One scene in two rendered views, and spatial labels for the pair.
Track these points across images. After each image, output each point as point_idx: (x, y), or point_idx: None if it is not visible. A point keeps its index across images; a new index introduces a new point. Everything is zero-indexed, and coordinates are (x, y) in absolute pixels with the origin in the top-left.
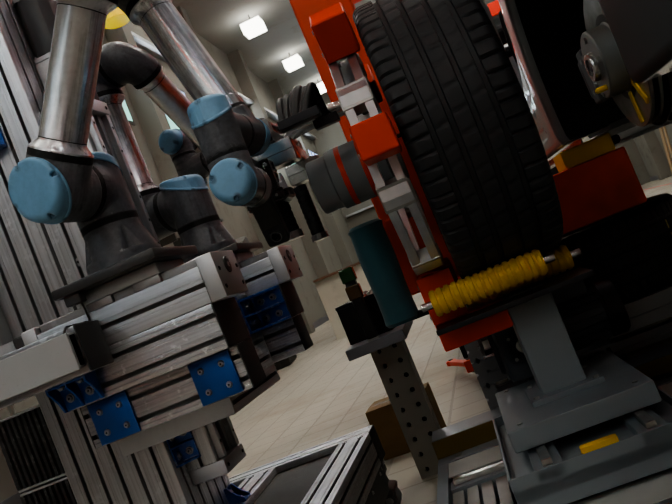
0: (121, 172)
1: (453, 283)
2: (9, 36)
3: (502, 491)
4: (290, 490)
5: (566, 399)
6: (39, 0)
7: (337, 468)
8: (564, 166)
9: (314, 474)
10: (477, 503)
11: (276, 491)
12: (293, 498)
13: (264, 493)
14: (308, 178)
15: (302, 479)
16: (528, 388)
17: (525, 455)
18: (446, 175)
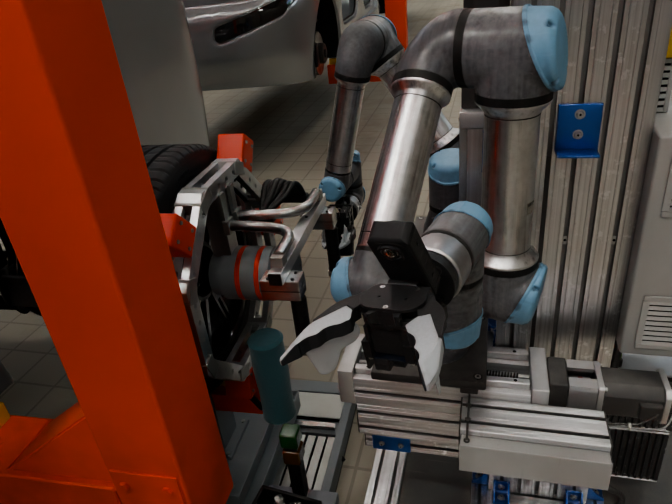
0: (430, 175)
1: None
2: (510, 3)
3: (289, 477)
4: (434, 478)
5: (233, 412)
6: None
7: (387, 457)
8: (7, 417)
9: (414, 498)
10: (308, 474)
11: (451, 493)
12: (427, 454)
13: (465, 503)
14: (299, 255)
15: (426, 498)
16: (230, 452)
17: (271, 432)
18: None
